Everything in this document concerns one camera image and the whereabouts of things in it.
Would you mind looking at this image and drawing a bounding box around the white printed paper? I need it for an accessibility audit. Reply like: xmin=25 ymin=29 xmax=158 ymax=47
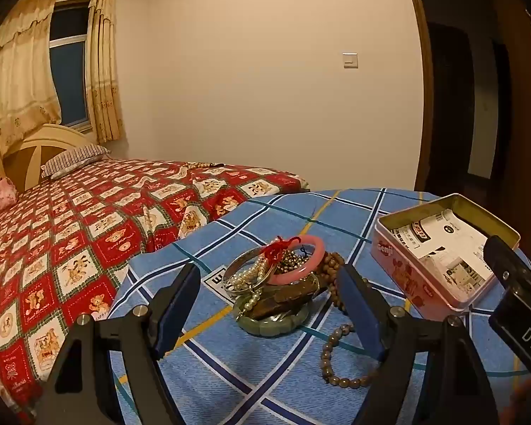
xmin=392 ymin=208 xmax=498 ymax=295

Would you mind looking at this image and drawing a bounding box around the dark wooden door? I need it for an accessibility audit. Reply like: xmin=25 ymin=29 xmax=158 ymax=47
xmin=425 ymin=0 xmax=531 ymax=249

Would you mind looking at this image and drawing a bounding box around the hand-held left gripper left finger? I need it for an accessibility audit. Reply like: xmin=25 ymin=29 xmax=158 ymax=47
xmin=35 ymin=263 xmax=202 ymax=425

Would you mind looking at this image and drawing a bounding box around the red knotted cord charm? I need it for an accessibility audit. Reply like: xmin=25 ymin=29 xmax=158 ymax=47
xmin=263 ymin=237 xmax=302 ymax=263

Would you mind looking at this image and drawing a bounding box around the wide cream curtain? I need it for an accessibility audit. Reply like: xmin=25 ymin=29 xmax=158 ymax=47
xmin=0 ymin=0 xmax=63 ymax=160

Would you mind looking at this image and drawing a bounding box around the red printed bedspread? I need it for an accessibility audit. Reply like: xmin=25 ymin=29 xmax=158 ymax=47
xmin=0 ymin=158 xmax=310 ymax=412

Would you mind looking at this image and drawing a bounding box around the narrow cream curtain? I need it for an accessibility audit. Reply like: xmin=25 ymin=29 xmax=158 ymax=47
xmin=86 ymin=0 xmax=125 ymax=145

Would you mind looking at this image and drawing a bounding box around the silver bangle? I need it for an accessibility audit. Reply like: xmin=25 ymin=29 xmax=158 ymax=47
xmin=222 ymin=248 xmax=275 ymax=295

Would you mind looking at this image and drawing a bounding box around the window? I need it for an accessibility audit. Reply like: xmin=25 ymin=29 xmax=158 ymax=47
xmin=48 ymin=2 xmax=93 ymax=131

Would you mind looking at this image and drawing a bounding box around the pink tin box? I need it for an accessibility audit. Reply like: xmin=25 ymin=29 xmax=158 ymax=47
xmin=371 ymin=193 xmax=521 ymax=313

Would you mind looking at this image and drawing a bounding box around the dark wooden bead bracelet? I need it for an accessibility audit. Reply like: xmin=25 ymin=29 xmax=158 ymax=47
xmin=312 ymin=251 xmax=350 ymax=315

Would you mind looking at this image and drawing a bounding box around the gold bead chain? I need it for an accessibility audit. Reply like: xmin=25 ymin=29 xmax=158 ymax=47
xmin=274 ymin=248 xmax=313 ymax=275

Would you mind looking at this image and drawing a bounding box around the green jade bracelet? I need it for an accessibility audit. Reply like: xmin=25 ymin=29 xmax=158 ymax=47
xmin=234 ymin=294 xmax=313 ymax=336

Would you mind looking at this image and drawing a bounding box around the pink bangle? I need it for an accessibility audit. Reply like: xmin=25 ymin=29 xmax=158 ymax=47
xmin=268 ymin=236 xmax=327 ymax=285

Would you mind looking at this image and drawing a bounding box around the light brown bead bracelet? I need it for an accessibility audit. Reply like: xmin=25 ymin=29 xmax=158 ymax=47
xmin=321 ymin=324 xmax=381 ymax=388

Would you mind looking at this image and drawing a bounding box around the blue plaid cloth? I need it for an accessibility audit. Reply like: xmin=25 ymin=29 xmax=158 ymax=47
xmin=108 ymin=188 xmax=531 ymax=425

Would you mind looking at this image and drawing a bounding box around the white cloth label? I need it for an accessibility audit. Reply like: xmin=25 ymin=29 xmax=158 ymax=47
xmin=202 ymin=268 xmax=235 ymax=302

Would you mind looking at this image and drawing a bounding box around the white pearl necklace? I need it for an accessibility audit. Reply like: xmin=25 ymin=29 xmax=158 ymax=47
xmin=230 ymin=257 xmax=270 ymax=322

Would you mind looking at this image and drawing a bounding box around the striped pillow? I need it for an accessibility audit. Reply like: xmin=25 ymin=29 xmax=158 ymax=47
xmin=41 ymin=144 xmax=111 ymax=181

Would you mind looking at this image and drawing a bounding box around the cream wooden headboard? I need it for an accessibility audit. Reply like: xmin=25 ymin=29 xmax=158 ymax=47
xmin=0 ymin=124 xmax=91 ymax=196

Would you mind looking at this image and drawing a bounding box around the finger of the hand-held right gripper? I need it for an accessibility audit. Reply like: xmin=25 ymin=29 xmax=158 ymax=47
xmin=484 ymin=236 xmax=531 ymax=293

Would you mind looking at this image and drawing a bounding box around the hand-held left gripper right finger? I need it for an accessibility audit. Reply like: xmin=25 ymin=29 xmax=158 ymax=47
xmin=335 ymin=265 xmax=501 ymax=425

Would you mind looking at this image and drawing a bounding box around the brown wooden door frame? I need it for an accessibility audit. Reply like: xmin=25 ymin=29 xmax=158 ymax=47
xmin=400 ymin=0 xmax=439 ymax=193

